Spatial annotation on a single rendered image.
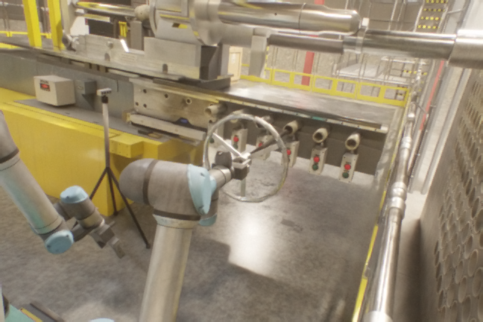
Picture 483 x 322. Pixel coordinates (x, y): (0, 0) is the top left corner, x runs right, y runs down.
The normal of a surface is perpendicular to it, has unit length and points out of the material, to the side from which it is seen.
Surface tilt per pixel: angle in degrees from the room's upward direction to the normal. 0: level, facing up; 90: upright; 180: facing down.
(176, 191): 64
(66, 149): 90
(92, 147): 90
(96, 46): 90
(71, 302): 0
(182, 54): 90
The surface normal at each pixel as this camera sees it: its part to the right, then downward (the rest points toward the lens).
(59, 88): 0.90, 0.25
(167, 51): -0.42, 0.29
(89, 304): 0.11, -0.92
